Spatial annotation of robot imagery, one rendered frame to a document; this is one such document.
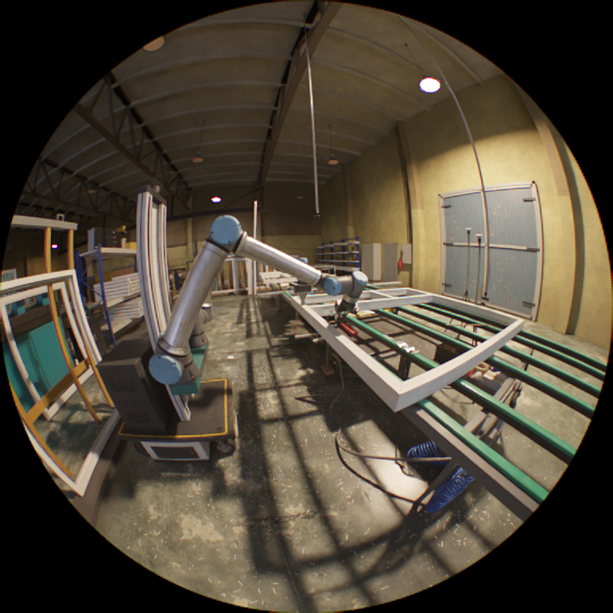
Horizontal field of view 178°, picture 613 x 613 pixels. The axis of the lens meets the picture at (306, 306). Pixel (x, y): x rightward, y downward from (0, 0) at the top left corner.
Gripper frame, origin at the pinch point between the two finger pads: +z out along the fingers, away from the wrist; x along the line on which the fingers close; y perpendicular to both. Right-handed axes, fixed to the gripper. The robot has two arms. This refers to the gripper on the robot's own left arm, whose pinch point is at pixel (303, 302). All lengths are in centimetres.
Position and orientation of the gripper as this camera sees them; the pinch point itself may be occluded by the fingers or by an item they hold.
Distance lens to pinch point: 151.5
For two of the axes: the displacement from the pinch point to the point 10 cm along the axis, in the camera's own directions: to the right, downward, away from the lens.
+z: 0.3, 9.7, 2.4
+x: -9.6, 0.9, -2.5
